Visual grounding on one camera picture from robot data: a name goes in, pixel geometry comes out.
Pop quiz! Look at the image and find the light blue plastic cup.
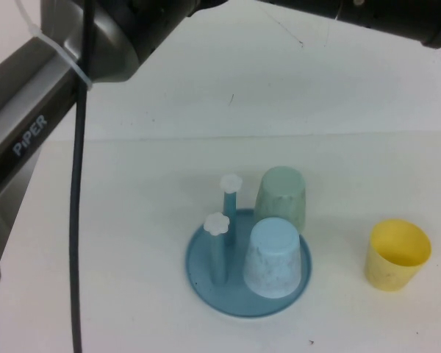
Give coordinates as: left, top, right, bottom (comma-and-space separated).
242, 217, 303, 299

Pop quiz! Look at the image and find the green plastic cup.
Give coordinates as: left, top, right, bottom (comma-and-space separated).
254, 165, 306, 234

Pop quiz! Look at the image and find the blue cup stand with pegs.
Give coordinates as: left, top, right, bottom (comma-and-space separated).
185, 174, 313, 319

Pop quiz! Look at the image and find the black cable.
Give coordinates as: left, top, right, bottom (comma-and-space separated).
68, 0, 96, 353

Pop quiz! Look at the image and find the yellow plastic cup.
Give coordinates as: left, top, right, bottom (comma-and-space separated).
365, 219, 433, 293

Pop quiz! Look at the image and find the white zip tie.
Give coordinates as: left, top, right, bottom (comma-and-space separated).
15, 0, 94, 91

